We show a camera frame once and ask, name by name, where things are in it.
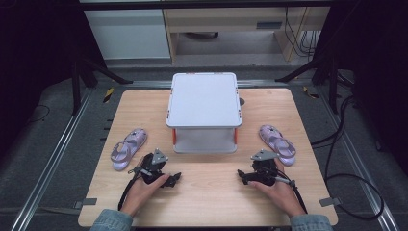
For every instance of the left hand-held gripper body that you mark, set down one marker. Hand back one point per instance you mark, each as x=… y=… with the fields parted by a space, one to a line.
x=150 y=167

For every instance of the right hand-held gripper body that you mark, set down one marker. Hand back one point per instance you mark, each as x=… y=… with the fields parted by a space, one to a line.
x=264 y=168

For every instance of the purple child's sandal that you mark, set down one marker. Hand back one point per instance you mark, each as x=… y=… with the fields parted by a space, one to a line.
x=278 y=144
x=128 y=147

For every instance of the white shoe box orange clips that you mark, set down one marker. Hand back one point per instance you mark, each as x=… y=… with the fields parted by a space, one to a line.
x=204 y=106

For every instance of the person's left hand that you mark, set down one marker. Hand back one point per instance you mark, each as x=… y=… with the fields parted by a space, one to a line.
x=144 y=192

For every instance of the person's right hand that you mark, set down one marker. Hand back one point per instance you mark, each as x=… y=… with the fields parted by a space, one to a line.
x=282 y=194

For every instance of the small dark round object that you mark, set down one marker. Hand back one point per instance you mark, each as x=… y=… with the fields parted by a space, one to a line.
x=242 y=101

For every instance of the yellow black tape strip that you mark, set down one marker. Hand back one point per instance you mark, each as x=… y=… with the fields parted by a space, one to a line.
x=108 y=95
x=309 y=92

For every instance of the black metal stand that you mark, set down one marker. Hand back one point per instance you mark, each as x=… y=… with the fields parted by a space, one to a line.
x=332 y=83
x=77 y=86

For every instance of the white cabinet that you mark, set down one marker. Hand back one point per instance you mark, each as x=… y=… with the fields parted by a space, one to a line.
x=128 y=35

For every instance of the wooden desk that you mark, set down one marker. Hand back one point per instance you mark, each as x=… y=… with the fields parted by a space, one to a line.
x=224 y=19

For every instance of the grey table bracket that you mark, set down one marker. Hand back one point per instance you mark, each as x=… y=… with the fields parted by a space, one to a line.
x=86 y=202
x=329 y=201

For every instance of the metal floor rail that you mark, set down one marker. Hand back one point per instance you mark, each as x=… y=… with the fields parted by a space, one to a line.
x=359 y=160
x=48 y=166

